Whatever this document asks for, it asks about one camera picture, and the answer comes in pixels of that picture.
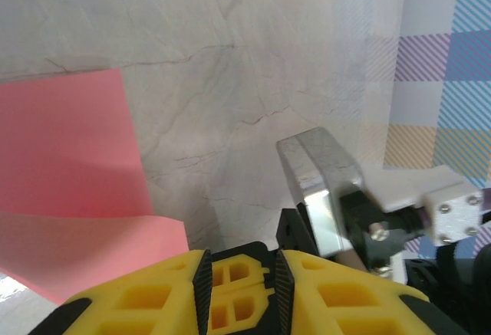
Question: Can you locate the pink paper sheet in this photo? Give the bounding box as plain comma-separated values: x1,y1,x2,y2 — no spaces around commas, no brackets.
0,67,189,307

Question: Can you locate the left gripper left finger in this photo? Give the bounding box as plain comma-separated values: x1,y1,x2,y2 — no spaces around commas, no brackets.
26,249,213,335

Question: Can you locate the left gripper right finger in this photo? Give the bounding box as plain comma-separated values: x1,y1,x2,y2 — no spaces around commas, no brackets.
275,249,461,335

